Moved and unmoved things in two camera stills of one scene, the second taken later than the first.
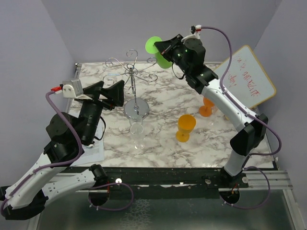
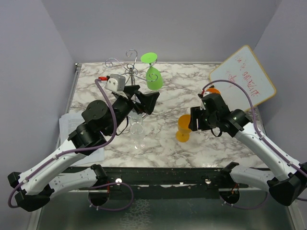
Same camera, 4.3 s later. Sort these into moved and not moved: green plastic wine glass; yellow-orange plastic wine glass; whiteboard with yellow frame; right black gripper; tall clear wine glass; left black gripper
Moved: left black gripper; green plastic wine glass; right black gripper
Not moved: yellow-orange plastic wine glass; tall clear wine glass; whiteboard with yellow frame
